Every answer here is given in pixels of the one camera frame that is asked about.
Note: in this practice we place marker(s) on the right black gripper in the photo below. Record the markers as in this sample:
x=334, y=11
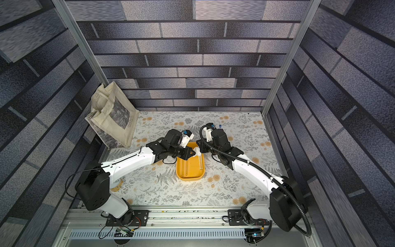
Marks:
x=203, y=146

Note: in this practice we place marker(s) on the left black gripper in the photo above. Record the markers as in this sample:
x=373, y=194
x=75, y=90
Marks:
x=188, y=153

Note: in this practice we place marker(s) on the white wipe cloth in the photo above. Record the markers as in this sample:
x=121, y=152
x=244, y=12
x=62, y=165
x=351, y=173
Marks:
x=196, y=152

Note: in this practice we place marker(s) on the yellow plastic tray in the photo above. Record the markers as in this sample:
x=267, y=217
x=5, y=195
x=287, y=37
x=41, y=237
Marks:
x=194, y=172

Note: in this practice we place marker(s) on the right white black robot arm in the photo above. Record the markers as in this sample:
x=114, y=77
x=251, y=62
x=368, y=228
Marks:
x=285, y=205

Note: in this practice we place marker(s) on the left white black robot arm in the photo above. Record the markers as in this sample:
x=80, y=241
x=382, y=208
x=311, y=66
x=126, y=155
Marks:
x=94, y=185

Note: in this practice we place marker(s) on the beige canvas tote bag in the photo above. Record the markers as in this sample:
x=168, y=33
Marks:
x=112, y=116

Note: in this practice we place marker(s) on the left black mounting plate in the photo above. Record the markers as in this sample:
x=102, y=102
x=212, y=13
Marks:
x=130, y=219

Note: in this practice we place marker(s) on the black mounting plate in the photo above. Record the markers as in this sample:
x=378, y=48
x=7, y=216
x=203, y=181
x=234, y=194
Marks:
x=242, y=218
x=130, y=219

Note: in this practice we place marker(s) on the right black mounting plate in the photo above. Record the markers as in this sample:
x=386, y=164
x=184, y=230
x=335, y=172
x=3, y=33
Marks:
x=242, y=218

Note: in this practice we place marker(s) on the left green circuit board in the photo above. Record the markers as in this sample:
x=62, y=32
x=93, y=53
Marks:
x=123, y=232

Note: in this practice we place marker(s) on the green circuit board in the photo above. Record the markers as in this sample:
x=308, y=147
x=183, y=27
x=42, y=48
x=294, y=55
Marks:
x=253, y=235
x=123, y=232

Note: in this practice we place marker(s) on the right green circuit board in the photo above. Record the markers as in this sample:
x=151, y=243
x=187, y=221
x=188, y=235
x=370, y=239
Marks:
x=253, y=235

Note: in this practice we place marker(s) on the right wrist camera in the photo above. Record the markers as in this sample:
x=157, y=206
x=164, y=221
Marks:
x=217, y=138

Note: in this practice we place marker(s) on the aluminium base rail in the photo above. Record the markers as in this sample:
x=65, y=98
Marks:
x=159, y=217

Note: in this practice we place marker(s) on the white slotted cable duct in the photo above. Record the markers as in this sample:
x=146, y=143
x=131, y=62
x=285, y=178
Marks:
x=172, y=233

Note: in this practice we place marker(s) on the left aluminium frame post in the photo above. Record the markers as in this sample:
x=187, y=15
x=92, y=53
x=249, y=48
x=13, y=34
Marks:
x=81, y=41

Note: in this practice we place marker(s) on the aluminium frame post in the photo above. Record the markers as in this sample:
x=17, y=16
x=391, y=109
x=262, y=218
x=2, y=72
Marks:
x=81, y=41
x=305, y=23

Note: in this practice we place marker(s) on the right aluminium frame post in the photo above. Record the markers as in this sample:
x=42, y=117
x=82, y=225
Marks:
x=305, y=23

